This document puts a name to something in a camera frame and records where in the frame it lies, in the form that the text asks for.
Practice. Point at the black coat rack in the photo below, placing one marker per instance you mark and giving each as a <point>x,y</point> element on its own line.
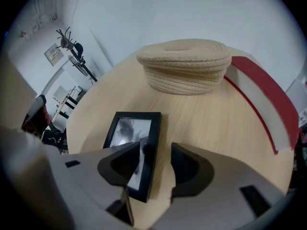
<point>82,65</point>

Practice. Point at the grey hat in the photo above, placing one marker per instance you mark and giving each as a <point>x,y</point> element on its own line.
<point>65,42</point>

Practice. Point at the grey seat black chair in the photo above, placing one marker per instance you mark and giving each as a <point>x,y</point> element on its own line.
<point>36,109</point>

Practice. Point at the beige woven round basket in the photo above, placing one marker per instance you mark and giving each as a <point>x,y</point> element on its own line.
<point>184,66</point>

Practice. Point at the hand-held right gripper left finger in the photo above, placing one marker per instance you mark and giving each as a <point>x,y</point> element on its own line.
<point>91,176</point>

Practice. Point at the round light wooden table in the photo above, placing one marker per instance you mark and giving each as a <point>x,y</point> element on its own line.
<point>204,118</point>

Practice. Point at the white water dispenser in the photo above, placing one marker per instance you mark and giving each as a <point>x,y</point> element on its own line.
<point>296,97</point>

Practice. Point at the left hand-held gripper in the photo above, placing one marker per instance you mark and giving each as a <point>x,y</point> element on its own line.
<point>26,181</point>

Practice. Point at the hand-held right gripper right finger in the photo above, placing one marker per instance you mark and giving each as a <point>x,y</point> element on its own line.
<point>216,200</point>

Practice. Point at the red hardcover book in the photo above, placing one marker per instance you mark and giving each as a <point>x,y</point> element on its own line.
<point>271,95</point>

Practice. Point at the grey wall panel box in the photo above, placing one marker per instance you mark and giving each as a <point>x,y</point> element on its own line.
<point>54,54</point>

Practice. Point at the black picture frame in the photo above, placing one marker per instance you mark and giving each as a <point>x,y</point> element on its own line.
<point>151,138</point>

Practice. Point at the dark cap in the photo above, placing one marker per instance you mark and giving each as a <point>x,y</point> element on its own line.
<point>79,49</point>

